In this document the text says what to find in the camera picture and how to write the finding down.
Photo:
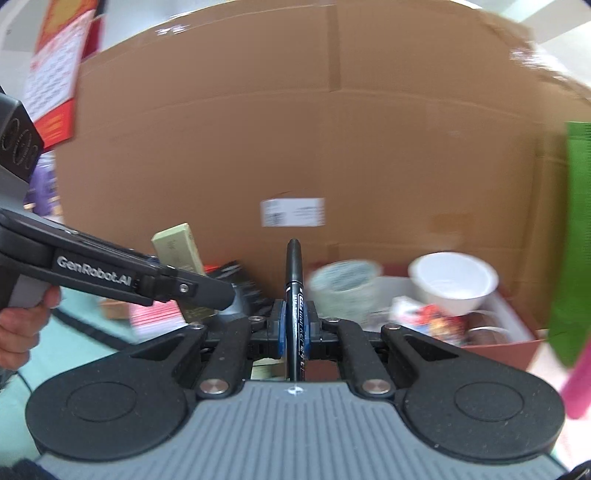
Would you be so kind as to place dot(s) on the large cardboard panel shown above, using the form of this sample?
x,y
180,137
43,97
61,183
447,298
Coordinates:
x,y
425,126

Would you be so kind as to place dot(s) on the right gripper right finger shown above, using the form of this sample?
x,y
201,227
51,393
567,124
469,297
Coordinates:
x,y
345,343

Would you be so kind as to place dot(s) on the white bowl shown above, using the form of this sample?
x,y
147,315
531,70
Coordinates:
x,y
457,283

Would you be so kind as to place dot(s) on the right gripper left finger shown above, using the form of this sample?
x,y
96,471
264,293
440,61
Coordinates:
x,y
227,364

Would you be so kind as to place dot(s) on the black product box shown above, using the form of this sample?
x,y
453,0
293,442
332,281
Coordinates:
x,y
249,297

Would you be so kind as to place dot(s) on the white shipping label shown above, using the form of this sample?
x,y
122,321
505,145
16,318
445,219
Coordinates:
x,y
293,212

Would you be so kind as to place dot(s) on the red wall calendar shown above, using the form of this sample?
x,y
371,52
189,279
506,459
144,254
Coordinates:
x,y
70,32

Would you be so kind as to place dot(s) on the patterned tape roll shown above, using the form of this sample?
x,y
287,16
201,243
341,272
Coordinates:
x,y
344,288

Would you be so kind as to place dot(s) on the teal cloth mat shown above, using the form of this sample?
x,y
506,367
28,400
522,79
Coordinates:
x,y
61,348

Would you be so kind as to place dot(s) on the pink thermos bottle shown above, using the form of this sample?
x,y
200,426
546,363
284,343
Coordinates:
x,y
576,393

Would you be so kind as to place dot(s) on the green tote bag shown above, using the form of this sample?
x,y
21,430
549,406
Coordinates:
x,y
569,325

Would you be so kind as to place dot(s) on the dark red storage box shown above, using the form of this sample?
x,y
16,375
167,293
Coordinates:
x,y
495,331

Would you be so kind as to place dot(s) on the person's left hand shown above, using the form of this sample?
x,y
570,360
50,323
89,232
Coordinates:
x,y
20,329

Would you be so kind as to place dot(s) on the black marker pen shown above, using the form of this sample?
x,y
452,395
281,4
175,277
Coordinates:
x,y
295,329

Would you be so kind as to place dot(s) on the purple plastic bag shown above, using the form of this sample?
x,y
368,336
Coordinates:
x,y
42,197

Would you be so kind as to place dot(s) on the pink white plastic bag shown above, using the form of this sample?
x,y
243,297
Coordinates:
x,y
148,322

